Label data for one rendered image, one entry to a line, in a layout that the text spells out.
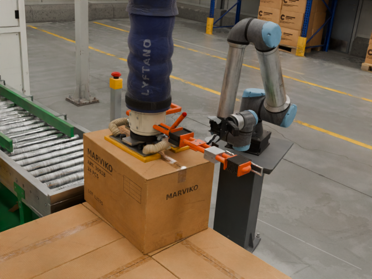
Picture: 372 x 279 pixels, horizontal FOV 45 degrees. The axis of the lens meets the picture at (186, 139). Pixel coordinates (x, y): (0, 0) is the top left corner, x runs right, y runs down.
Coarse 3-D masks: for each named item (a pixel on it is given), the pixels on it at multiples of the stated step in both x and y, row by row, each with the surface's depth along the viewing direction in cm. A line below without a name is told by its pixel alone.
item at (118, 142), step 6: (108, 138) 228; (114, 138) 227; (120, 138) 228; (114, 144) 225; (120, 144) 222; (126, 144) 221; (138, 144) 216; (126, 150) 218; (132, 150) 217; (138, 150) 216; (138, 156) 212; (144, 156) 211; (150, 156) 212; (156, 156) 213; (144, 162) 209
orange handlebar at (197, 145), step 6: (174, 108) 241; (180, 108) 243; (126, 114) 232; (168, 114) 238; (156, 126) 216; (168, 126) 216; (162, 132) 213; (168, 132) 210; (192, 138) 205; (186, 144) 202; (192, 144) 199; (198, 144) 198; (204, 144) 200; (198, 150) 197; (216, 156) 190; (222, 156) 192; (228, 156) 190; (222, 162) 188; (246, 168) 181
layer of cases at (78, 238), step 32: (32, 224) 226; (64, 224) 228; (96, 224) 230; (0, 256) 202; (32, 256) 203; (64, 256) 205; (96, 256) 206; (128, 256) 208; (160, 256) 210; (192, 256) 211; (224, 256) 213; (256, 256) 215
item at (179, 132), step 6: (174, 132) 208; (180, 132) 209; (186, 132) 209; (192, 132) 207; (168, 138) 208; (174, 138) 205; (180, 138) 202; (186, 138) 205; (174, 144) 205; (180, 144) 203
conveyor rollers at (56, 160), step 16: (0, 96) 404; (0, 112) 370; (16, 112) 371; (0, 128) 337; (16, 128) 337; (32, 128) 345; (48, 128) 345; (16, 144) 311; (32, 144) 319; (48, 144) 318; (64, 144) 317; (80, 144) 326; (16, 160) 294; (32, 160) 292; (48, 160) 292; (64, 160) 298; (80, 160) 297; (48, 176) 273; (64, 176) 280; (80, 176) 278
